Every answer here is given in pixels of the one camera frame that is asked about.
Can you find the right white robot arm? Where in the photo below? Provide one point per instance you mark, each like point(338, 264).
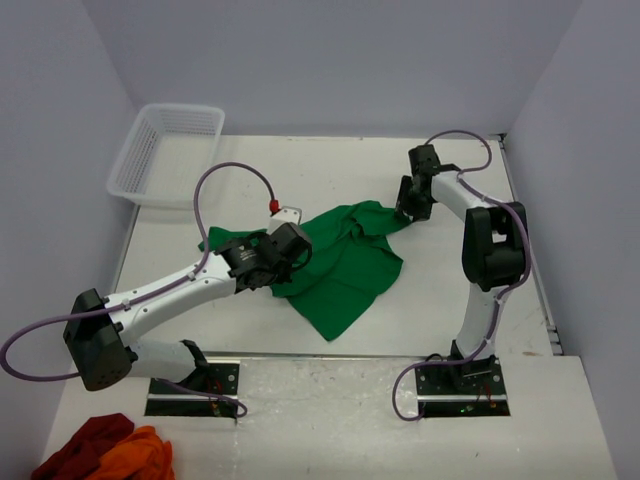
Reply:
point(495, 259)

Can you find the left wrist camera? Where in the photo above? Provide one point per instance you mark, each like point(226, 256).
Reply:
point(286, 214)

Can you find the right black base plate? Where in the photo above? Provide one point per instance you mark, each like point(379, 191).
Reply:
point(476, 389)

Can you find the white plastic basket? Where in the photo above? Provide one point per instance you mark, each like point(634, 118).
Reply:
point(167, 149)

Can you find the dark red t shirt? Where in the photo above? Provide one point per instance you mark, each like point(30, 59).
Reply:
point(80, 456)

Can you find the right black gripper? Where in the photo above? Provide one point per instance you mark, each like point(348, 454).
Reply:
point(405, 206)

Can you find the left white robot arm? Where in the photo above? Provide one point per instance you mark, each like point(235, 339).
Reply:
point(106, 336)

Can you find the orange t shirt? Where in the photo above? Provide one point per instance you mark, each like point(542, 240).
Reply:
point(141, 455)

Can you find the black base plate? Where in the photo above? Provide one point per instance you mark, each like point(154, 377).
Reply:
point(221, 379)
point(476, 389)

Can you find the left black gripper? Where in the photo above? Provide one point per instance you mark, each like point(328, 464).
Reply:
point(285, 274)

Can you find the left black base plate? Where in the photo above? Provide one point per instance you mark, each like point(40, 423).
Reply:
point(221, 379)

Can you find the green t shirt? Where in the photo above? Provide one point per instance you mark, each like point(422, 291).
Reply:
point(352, 264)

